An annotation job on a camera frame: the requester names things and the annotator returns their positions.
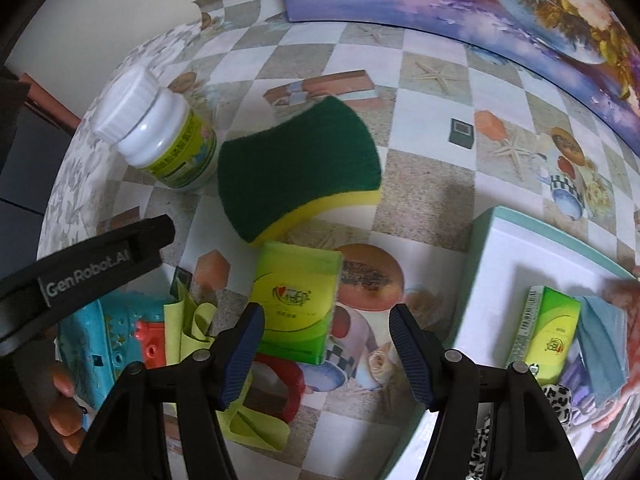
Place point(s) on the checkered printed tablecloth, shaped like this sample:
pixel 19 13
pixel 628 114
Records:
pixel 425 185

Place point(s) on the dark glossy cabinet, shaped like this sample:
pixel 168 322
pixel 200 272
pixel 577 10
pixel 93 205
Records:
pixel 25 160

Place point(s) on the yellow-green cloth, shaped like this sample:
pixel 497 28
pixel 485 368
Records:
pixel 195 325

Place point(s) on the light blue cloth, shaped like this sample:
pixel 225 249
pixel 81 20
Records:
pixel 600 345

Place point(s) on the grey floral tablecloth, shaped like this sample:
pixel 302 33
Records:
pixel 75 185

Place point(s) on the green and yellow sponge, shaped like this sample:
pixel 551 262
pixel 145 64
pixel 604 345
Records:
pixel 295 165

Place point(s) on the white box with teal rim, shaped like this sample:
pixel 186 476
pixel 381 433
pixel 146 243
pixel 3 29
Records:
pixel 510 260

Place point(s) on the purple soft item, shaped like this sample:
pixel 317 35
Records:
pixel 580 385

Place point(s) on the green tissue packet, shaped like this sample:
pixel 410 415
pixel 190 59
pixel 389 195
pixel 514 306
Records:
pixel 295 300
pixel 550 330

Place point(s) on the pink fuzzy cloth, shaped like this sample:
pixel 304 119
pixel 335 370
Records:
pixel 625 292

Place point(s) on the leopard print scrunchie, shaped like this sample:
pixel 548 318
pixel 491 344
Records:
pixel 557 400

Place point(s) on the teal plastic toy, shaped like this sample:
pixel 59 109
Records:
pixel 110 335

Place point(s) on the person's left hand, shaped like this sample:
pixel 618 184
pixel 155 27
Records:
pixel 67 410

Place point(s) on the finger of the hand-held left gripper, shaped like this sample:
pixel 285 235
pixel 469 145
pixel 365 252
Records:
pixel 100 265

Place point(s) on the reddish brown wooden frame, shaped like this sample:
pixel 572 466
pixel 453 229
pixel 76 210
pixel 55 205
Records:
pixel 50 105

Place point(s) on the white plastic bottle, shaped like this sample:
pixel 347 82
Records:
pixel 165 135

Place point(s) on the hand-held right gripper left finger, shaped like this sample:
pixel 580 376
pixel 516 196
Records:
pixel 245 355

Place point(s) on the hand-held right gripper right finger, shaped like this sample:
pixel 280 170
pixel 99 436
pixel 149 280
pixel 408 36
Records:
pixel 410 355

